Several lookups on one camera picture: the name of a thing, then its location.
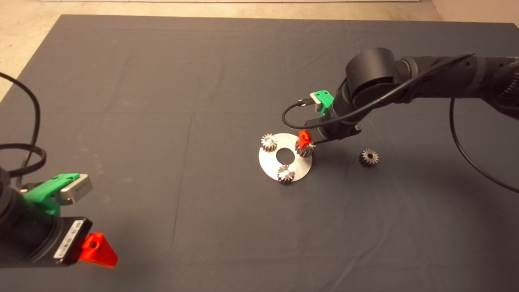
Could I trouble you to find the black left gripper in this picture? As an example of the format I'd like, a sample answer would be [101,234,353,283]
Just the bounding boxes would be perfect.
[26,217,119,268]

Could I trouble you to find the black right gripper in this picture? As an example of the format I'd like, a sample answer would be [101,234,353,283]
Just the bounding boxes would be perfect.
[298,109,362,150]

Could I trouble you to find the larger steel gear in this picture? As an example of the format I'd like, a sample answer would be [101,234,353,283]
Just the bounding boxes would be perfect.
[295,140,316,158]

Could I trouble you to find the small dark steel gear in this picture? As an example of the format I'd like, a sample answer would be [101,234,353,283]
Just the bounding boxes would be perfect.
[358,148,379,167]

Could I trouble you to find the round metal plate with hole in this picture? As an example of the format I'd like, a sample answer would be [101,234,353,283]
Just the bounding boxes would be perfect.
[258,133,313,183]

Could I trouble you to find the dark grey table cloth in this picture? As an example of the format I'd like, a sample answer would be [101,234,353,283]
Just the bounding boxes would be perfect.
[0,15,519,292]

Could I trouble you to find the black camera cable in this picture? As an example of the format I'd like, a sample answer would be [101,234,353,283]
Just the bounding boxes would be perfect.
[0,72,41,189]
[282,53,519,193]

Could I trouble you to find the green right camera mount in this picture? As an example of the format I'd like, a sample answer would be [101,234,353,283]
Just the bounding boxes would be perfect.
[314,90,335,116]

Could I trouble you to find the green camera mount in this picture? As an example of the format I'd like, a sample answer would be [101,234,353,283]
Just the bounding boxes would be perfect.
[314,90,335,116]
[24,173,80,216]

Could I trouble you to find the silver left camera box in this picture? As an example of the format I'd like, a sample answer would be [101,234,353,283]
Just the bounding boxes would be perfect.
[55,174,93,205]

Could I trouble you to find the green left camera mount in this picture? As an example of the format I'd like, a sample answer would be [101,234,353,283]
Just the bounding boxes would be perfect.
[24,173,80,216]

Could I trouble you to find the thick black cable loom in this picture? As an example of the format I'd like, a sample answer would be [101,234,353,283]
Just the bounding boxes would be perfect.
[0,143,47,178]

